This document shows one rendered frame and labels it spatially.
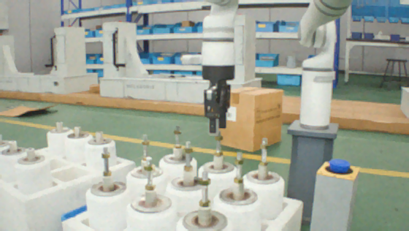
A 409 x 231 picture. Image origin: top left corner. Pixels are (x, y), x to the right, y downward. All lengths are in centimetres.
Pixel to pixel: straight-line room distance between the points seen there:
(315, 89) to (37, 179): 80
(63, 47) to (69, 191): 295
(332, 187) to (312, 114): 42
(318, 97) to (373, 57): 787
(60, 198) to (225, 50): 57
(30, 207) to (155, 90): 223
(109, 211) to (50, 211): 29
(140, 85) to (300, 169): 223
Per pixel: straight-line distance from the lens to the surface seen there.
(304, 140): 103
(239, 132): 183
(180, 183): 73
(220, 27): 74
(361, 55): 885
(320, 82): 101
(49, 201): 93
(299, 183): 107
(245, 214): 63
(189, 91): 283
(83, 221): 77
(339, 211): 65
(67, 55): 380
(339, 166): 64
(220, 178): 78
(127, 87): 317
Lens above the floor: 53
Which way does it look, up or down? 12 degrees down
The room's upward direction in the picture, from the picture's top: straight up
